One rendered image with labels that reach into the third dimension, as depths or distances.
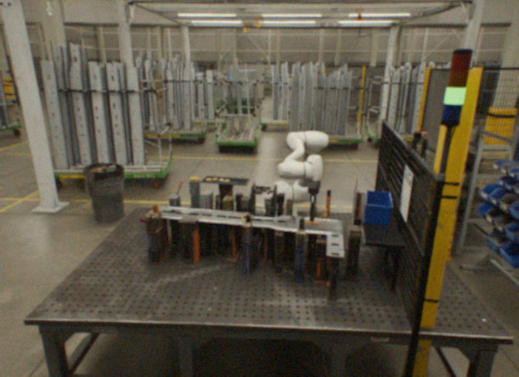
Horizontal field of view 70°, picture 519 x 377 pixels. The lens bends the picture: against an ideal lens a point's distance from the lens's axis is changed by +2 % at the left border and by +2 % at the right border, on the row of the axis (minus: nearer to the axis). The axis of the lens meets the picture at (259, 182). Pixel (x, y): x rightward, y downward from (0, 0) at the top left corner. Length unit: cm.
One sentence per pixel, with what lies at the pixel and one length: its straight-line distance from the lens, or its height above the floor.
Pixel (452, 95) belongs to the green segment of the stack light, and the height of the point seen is 191.
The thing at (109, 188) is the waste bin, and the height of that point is 48.
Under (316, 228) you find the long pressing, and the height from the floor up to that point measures 100.
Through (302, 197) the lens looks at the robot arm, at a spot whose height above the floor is 91.
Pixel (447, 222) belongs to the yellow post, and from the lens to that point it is 197.
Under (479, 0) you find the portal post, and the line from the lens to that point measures 916.
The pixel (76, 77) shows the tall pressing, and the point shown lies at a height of 178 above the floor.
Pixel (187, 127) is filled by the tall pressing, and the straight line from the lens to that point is 1011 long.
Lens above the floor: 202
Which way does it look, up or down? 18 degrees down
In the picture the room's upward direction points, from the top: straight up
